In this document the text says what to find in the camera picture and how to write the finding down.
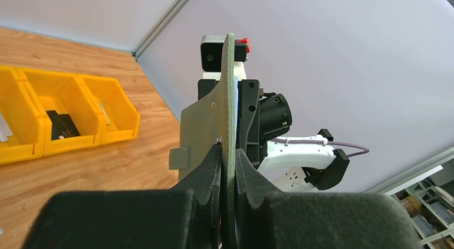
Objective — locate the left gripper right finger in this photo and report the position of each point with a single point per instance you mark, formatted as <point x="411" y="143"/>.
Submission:
<point x="270" y="218"/>

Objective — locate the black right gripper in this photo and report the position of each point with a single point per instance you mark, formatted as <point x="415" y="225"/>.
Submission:
<point x="249" y="136"/>

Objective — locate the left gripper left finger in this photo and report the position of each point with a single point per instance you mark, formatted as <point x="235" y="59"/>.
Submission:
<point x="184" y="216"/>

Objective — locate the green card holder wallet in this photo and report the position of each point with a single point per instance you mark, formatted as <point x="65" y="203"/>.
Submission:
<point x="205" y="158"/>

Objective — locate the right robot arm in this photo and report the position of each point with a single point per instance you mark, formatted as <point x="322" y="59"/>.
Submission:
<point x="310" y="163"/>

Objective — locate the tan card in bin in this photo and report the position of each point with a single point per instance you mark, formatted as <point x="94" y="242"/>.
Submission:
<point x="105" y="113"/>

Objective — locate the black card in bin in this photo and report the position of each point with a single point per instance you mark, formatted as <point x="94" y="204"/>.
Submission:
<point x="62" y="126"/>

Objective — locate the grey card in bin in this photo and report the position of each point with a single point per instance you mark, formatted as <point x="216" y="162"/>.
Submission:
<point x="6" y="131"/>

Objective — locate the right yellow bin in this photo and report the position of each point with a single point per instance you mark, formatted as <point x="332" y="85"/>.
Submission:
<point x="124" y="117"/>

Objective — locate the yellow bin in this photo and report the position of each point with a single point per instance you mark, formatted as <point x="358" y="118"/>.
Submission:
<point x="23" y="118"/>
<point x="66" y="94"/>
<point x="124" y="117"/>

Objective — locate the middle yellow bin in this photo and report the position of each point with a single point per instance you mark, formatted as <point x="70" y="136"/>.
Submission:
<point x="66" y="94"/>

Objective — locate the storage shelf rack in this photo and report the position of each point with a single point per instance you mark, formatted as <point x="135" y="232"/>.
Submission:
<point x="430" y="208"/>

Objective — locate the left yellow bin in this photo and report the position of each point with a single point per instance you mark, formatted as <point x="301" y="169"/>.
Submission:
<point x="23" y="118"/>

